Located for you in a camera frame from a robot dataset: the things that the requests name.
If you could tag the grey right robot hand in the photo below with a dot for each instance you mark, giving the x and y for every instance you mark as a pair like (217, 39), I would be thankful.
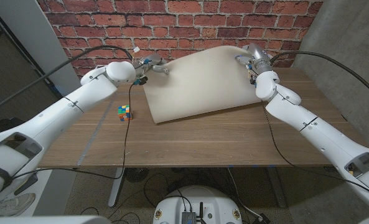
(258, 54)

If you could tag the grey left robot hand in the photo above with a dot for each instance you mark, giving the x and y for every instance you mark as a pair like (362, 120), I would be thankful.
(153, 60)

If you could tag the beige cloth sheet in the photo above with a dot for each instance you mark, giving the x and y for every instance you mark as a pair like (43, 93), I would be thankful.
(196, 84)

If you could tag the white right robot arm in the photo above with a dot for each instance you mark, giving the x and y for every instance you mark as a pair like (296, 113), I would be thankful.
(311, 127)

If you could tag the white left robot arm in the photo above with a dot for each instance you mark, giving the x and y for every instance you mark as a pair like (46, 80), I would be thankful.
(63, 112)

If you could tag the red brick print backdrop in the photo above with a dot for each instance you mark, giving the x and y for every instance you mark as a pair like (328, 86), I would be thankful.
(171, 25)

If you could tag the multicolour lego cube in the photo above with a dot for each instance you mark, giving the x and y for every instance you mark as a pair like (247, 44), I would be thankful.
(125, 112)

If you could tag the black floor fan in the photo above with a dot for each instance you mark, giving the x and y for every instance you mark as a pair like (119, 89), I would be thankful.
(137, 174)

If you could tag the white table leg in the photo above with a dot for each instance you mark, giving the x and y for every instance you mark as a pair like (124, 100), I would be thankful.
(115, 189)

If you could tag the grey table leg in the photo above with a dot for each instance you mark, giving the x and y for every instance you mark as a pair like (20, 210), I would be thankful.
(277, 189)

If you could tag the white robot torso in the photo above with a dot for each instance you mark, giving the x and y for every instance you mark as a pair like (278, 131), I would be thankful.
(203, 199)

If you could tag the small grey electronics box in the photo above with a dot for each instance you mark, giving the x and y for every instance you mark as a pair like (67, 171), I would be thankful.
(188, 217)

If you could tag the black floor plug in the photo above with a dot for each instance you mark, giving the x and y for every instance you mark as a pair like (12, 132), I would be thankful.
(262, 218)

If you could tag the black cloth bundle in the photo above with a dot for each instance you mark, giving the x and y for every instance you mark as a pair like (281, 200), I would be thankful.
(0, 126)

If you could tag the white sneaker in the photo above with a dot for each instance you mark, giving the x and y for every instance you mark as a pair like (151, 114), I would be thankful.
(16, 205)

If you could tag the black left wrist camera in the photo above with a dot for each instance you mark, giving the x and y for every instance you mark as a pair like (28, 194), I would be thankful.
(142, 80)

